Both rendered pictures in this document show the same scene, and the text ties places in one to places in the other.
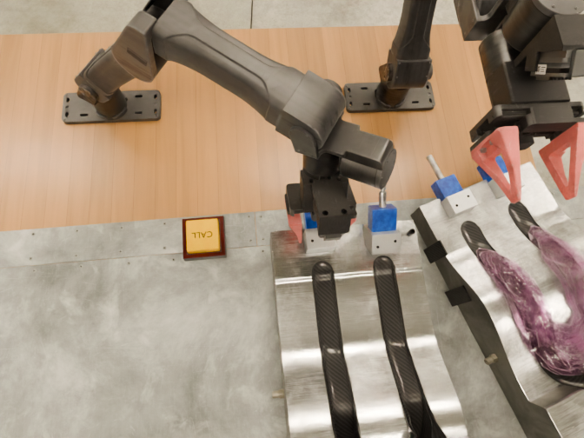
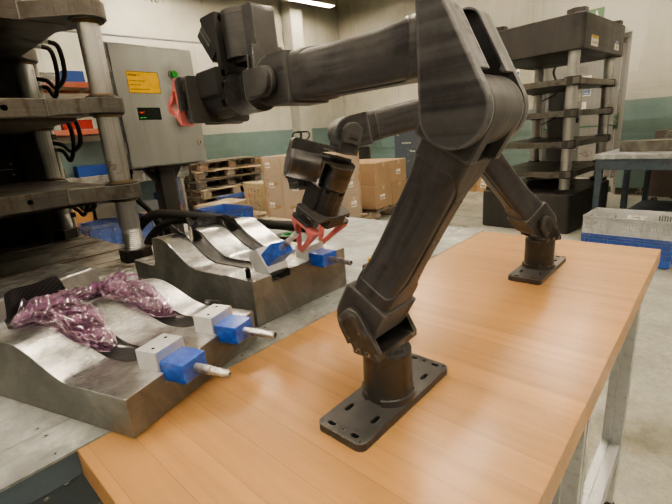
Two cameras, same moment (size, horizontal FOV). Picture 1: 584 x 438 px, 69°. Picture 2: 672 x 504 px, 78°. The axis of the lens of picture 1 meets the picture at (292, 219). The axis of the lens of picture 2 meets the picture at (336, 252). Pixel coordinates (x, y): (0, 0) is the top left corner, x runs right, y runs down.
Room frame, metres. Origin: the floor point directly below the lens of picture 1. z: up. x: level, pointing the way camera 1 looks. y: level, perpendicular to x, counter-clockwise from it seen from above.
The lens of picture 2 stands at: (0.96, -0.45, 1.13)
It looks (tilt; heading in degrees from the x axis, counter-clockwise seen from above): 16 degrees down; 148
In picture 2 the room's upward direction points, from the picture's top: 4 degrees counter-clockwise
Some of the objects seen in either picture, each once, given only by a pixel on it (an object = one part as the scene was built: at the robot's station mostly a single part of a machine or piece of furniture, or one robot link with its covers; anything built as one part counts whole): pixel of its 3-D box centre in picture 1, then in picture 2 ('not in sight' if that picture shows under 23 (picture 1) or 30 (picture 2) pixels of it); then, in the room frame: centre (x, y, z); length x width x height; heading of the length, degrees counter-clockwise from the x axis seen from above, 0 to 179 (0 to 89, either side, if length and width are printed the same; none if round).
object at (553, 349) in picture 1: (556, 297); (85, 301); (0.18, -0.47, 0.90); 0.26 x 0.18 x 0.08; 34
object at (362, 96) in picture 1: (393, 87); (387, 371); (0.59, -0.16, 0.84); 0.20 x 0.07 x 0.08; 105
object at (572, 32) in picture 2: not in sight; (555, 127); (-1.81, 4.28, 1.03); 1.54 x 0.94 x 2.06; 100
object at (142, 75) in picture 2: not in sight; (177, 251); (-0.73, -0.16, 0.74); 0.31 x 0.22 x 1.47; 106
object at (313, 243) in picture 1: (315, 215); (326, 258); (0.25, -0.04, 0.89); 0.13 x 0.05 x 0.05; 17
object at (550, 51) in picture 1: (550, 74); (220, 57); (0.32, -0.23, 1.25); 0.07 x 0.06 x 0.11; 105
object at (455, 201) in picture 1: (444, 184); (239, 329); (0.38, -0.28, 0.86); 0.13 x 0.05 x 0.05; 34
